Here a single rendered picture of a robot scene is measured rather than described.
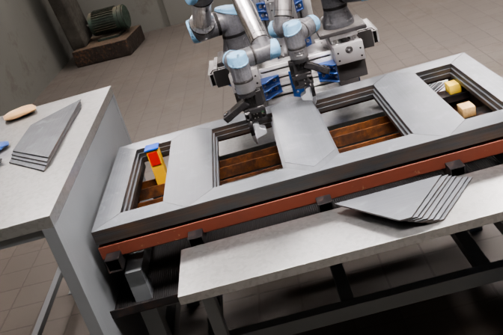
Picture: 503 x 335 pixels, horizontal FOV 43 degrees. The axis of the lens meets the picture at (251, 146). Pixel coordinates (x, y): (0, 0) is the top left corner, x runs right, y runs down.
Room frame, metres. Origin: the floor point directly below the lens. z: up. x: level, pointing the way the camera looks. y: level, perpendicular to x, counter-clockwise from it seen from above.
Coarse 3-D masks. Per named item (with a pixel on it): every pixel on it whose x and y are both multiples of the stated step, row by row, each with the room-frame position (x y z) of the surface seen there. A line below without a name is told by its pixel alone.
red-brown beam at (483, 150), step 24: (480, 144) 1.84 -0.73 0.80; (384, 168) 1.87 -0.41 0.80; (408, 168) 1.85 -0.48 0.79; (432, 168) 1.84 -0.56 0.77; (312, 192) 1.86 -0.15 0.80; (336, 192) 1.86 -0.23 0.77; (216, 216) 1.88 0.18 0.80; (240, 216) 1.87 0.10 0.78; (264, 216) 1.87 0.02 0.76; (120, 240) 1.91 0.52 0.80; (144, 240) 1.89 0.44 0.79; (168, 240) 1.89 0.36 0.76
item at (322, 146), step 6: (318, 144) 2.06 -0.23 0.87; (324, 144) 2.05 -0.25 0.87; (330, 144) 2.04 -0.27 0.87; (294, 150) 2.07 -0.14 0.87; (300, 150) 2.06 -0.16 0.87; (306, 150) 2.04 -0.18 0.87; (312, 150) 2.03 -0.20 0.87; (318, 150) 2.02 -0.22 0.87; (324, 150) 2.00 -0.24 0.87; (288, 156) 2.04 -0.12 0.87; (294, 156) 2.02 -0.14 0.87; (300, 156) 2.01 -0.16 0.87
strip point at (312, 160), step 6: (330, 150) 1.99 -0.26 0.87; (306, 156) 2.00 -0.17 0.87; (312, 156) 1.98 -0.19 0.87; (318, 156) 1.97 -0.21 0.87; (324, 156) 1.96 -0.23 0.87; (288, 162) 1.99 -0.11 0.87; (294, 162) 1.98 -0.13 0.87; (300, 162) 1.96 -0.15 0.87; (306, 162) 1.95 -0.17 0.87; (312, 162) 1.94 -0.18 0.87; (318, 162) 1.92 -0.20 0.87
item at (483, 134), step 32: (448, 64) 2.48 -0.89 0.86; (352, 96) 2.49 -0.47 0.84; (480, 96) 2.15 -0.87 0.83; (224, 128) 2.52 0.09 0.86; (480, 128) 1.84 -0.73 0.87; (384, 160) 1.85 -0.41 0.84; (128, 192) 2.17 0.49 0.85; (256, 192) 1.87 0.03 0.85; (288, 192) 1.87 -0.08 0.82; (128, 224) 1.89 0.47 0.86; (160, 224) 1.89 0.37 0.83
